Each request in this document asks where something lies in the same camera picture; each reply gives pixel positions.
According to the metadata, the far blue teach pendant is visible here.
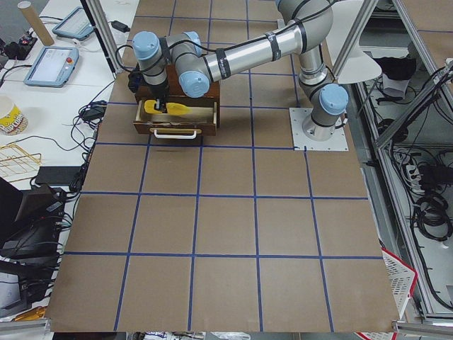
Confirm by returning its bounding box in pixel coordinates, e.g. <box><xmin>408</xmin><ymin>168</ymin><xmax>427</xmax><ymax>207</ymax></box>
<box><xmin>52</xmin><ymin>6</ymin><xmax>93</xmax><ymax>40</ymax></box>

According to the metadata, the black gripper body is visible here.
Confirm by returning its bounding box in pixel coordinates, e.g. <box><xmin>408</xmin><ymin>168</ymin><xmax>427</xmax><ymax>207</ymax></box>
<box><xmin>144</xmin><ymin>79</ymin><xmax>168</xmax><ymax>100</ymax></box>

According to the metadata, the white red plastic basket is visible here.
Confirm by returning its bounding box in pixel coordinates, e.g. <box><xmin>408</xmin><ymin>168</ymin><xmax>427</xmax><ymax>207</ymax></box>
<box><xmin>382</xmin><ymin>248</ymin><xmax>418</xmax><ymax>320</ymax></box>

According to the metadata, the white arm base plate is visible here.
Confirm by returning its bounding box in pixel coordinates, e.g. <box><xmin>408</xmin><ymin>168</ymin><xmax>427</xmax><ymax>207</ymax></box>
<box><xmin>289</xmin><ymin>108</ymin><xmax>349</xmax><ymax>152</ymax></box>

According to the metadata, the yellow toy corn cob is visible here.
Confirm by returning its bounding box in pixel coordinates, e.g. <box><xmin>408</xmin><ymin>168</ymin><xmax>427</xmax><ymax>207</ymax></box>
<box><xmin>144</xmin><ymin>99</ymin><xmax>191</xmax><ymax>115</ymax></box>

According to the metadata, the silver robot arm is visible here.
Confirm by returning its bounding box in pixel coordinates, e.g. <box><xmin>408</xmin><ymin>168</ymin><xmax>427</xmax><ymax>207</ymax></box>
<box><xmin>128</xmin><ymin>1</ymin><xmax>348</xmax><ymax>141</ymax></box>

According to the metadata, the black power adapter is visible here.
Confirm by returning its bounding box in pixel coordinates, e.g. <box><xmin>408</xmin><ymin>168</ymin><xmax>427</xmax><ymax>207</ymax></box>
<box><xmin>110</xmin><ymin>21</ymin><xmax>130</xmax><ymax>33</ymax></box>

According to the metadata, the dark brown wooden box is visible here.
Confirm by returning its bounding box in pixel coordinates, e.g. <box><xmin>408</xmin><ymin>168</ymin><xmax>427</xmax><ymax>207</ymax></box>
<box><xmin>134</xmin><ymin>64</ymin><xmax>220</xmax><ymax>107</ymax></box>

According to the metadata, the aluminium frame post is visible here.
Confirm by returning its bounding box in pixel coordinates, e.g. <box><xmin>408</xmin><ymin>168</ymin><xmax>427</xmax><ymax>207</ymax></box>
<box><xmin>80</xmin><ymin>0</ymin><xmax>122</xmax><ymax>74</ymax></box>

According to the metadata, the yellow popcorn paper cup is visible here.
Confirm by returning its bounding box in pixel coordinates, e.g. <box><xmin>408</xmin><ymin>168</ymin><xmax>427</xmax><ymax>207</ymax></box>
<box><xmin>1</xmin><ymin>94</ymin><xmax>28</xmax><ymax>135</ymax></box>

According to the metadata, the gold wire rack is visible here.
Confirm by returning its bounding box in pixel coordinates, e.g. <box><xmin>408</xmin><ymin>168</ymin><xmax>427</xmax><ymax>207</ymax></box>
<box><xmin>1</xmin><ymin>144</ymin><xmax>42</xmax><ymax>182</ymax></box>

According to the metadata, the blue teach pendant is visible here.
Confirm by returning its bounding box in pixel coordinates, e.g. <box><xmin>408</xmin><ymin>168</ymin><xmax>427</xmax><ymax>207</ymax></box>
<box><xmin>23</xmin><ymin>47</ymin><xmax>79</xmax><ymax>88</ymax></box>
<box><xmin>52</xmin><ymin>6</ymin><xmax>93</xmax><ymax>40</ymax></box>

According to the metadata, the white chair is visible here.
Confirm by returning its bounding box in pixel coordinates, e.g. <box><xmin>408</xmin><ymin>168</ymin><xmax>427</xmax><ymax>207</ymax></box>
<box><xmin>326</xmin><ymin>1</ymin><xmax>382</xmax><ymax>84</ymax></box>

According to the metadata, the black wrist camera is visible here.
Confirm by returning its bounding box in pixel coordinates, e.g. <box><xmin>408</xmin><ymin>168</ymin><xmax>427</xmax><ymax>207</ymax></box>
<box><xmin>128</xmin><ymin>71</ymin><xmax>143</xmax><ymax>94</ymax></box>

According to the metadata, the wooden drawer with white handle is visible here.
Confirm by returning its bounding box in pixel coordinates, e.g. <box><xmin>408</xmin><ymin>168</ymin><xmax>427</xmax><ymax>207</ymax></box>
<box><xmin>133</xmin><ymin>99</ymin><xmax>219</xmax><ymax>139</ymax></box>

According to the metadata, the near blue teach pendant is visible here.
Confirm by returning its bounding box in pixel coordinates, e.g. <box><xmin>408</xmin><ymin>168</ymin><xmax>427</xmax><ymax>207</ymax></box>
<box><xmin>23</xmin><ymin>47</ymin><xmax>79</xmax><ymax>88</ymax></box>

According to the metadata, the cardboard tube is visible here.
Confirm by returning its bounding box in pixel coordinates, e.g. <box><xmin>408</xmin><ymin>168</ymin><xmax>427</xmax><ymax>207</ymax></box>
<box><xmin>17</xmin><ymin>1</ymin><xmax>55</xmax><ymax>47</ymax></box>

